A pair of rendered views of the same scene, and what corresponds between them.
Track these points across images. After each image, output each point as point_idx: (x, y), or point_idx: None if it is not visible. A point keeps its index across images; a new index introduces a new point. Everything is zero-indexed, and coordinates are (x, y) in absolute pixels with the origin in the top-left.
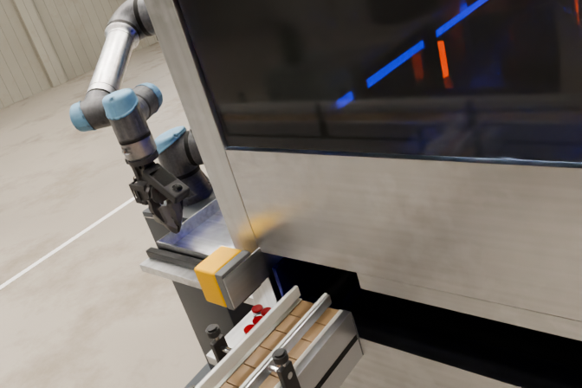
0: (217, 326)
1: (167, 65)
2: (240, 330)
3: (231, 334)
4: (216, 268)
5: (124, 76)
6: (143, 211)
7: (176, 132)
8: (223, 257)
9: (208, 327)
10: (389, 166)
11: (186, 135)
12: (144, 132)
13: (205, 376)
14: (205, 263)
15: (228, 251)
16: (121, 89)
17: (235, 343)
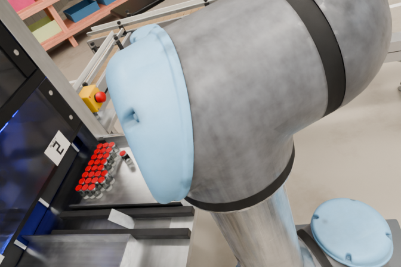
0: (82, 84)
1: (15, 11)
2: (108, 120)
3: (111, 117)
4: (83, 88)
5: None
6: (393, 219)
7: (315, 220)
8: (82, 92)
9: (85, 82)
10: None
11: (305, 237)
12: None
13: (87, 81)
14: (89, 87)
15: (81, 95)
16: (145, 34)
17: (108, 115)
